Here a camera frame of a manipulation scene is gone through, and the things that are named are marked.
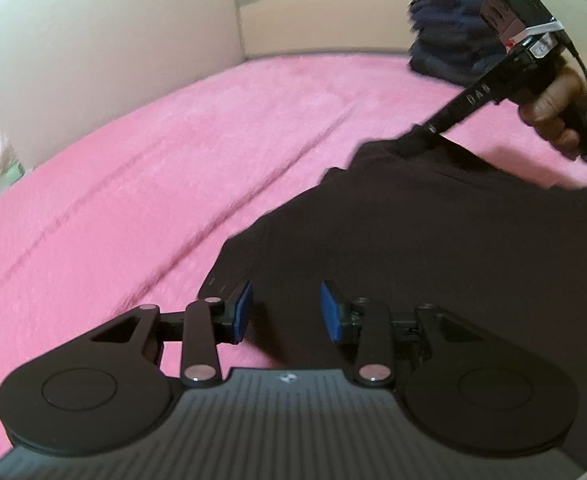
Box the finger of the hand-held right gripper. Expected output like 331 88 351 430
397 122 443 162

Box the person's right hand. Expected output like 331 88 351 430
517 54 587 162

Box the pink blanket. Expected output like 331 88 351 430
0 52 587 463

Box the black long-sleeve shirt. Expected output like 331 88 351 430
201 125 587 467

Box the beige headboard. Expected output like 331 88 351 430
234 0 587 62

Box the dark blue cloth pile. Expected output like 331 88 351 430
406 0 524 87

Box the black cable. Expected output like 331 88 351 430
559 30 587 116

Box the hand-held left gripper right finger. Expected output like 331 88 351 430
320 280 479 389

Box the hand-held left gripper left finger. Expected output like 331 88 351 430
91 280 255 389

